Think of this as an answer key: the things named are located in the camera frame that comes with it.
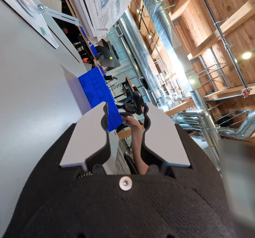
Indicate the grey desk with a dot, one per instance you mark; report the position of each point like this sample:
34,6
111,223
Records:
29,102

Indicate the person's right hand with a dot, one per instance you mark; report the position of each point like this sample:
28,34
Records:
134,123

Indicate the person's right forearm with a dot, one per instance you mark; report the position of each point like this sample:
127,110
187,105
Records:
139,152

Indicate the large spiral air duct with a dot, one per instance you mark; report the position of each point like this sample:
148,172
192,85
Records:
137,49

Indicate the printed instruction sheet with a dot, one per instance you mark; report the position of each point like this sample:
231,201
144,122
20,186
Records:
111,3

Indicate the silver elbow air duct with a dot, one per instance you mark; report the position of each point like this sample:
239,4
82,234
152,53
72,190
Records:
245,128

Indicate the wooden top table black base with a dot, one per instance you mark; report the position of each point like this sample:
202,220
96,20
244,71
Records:
130,91

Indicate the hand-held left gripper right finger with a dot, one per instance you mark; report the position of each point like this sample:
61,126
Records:
165,140

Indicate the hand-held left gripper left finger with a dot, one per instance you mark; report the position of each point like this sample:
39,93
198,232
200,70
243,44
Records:
85,140

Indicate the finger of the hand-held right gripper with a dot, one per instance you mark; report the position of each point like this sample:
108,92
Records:
124,113
120,105

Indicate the black chair armrest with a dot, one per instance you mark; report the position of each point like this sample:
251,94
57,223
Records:
130,164

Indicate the orange traffic cone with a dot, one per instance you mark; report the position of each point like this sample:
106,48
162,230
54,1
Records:
85,60

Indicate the round ceiling spotlight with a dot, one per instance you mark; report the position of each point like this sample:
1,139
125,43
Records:
246,55

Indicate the blue plastic bin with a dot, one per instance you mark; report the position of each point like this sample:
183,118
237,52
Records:
93,86

